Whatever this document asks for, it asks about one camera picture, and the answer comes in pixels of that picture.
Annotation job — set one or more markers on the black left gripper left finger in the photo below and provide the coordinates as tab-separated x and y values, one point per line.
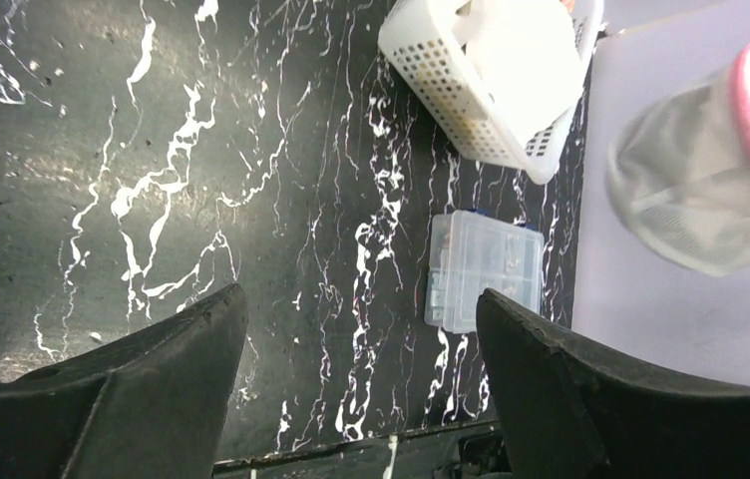
151	404

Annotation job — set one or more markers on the white bra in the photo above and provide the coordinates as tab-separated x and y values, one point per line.
525	54

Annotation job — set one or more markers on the clear plastic compartment box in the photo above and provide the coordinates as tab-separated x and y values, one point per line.
470	253

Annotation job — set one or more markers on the white mesh bag pink trim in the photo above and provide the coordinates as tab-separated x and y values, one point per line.
678	175

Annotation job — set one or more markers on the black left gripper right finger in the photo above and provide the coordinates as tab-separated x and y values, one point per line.
571	407

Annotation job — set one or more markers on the white plastic basket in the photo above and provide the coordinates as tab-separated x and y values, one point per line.
425	41

